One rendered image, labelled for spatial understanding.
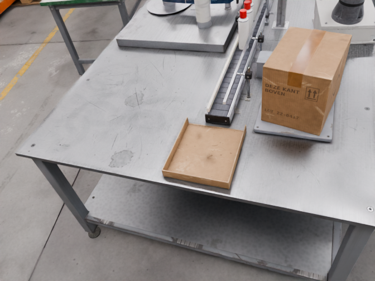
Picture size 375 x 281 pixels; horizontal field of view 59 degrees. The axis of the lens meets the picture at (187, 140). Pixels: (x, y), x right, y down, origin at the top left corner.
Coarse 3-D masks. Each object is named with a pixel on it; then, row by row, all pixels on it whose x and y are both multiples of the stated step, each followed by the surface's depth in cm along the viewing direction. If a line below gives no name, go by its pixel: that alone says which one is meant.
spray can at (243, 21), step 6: (240, 12) 158; (246, 12) 157; (240, 18) 160; (246, 18) 159; (240, 24) 161; (246, 24) 160; (240, 30) 163; (246, 30) 162; (240, 36) 165; (246, 36) 165; (240, 42) 168; (240, 48) 170
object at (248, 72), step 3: (249, 69) 141; (237, 72) 145; (246, 72) 142; (249, 72) 142; (240, 75) 145; (243, 75) 144; (246, 75) 142; (249, 75) 142; (246, 78) 143; (249, 78) 143; (249, 81) 146; (249, 84) 147; (249, 87) 148; (249, 90) 149; (249, 93) 150
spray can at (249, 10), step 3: (246, 3) 162; (249, 3) 162; (246, 6) 163; (249, 6) 163; (249, 9) 165; (249, 12) 164; (249, 15) 166; (249, 18) 167; (249, 21) 168; (249, 24) 169; (249, 27) 170; (249, 30) 171
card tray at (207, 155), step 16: (192, 128) 143; (208, 128) 141; (224, 128) 140; (176, 144) 135; (192, 144) 136; (208, 144) 135; (224, 144) 134; (240, 144) 128; (176, 160) 132; (192, 160) 130; (208, 160) 129; (224, 160) 128; (176, 176) 124; (192, 176) 121; (208, 176) 124; (224, 176) 123
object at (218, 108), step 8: (264, 8) 199; (256, 24) 187; (256, 32) 181; (240, 56) 167; (248, 56) 170; (232, 64) 164; (232, 72) 159; (240, 72) 158; (224, 80) 155; (224, 88) 151; (232, 88) 151; (216, 96) 148; (224, 96) 147; (232, 96) 147; (216, 104) 144; (224, 104) 144; (208, 112) 142; (216, 112) 141; (224, 112) 140
